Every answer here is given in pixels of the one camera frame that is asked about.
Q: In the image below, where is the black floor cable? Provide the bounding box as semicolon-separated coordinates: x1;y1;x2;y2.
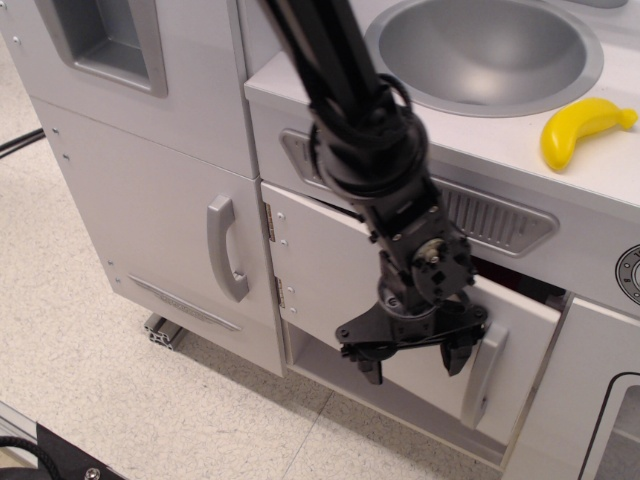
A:
0;127;45;159

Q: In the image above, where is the white toy fridge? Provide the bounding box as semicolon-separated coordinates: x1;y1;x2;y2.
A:
1;1;285;375

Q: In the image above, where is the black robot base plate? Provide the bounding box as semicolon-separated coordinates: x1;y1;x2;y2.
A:
0;422;131;480

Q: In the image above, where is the grey vent grille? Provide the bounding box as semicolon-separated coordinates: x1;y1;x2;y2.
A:
279;129;559;257

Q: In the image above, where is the silver round sink bowl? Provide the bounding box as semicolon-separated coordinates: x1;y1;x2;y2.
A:
365;1;604;118

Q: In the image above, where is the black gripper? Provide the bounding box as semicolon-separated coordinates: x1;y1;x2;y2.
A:
335;281;488;385

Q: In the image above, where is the yellow toy banana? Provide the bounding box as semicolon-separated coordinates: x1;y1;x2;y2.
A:
540;98;639;171

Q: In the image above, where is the grey fridge door handle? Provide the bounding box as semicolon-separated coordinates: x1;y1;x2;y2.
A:
206;195;249;303

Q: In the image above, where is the black round dial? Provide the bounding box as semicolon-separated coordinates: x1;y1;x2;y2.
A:
615;245;640;304

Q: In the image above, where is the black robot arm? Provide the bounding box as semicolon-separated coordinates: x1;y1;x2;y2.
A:
262;1;487;385

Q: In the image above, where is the grey cabinet door handle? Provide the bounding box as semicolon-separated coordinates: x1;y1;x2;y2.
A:
460;324;509;429

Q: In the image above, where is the white oven door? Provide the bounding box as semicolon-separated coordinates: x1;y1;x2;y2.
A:
504;297;639;479

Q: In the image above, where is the white toy kitchen cabinet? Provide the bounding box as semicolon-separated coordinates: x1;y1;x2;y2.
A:
240;1;639;479

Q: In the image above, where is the aluminium extrusion rail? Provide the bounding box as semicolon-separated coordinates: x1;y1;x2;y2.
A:
144;313;188;351

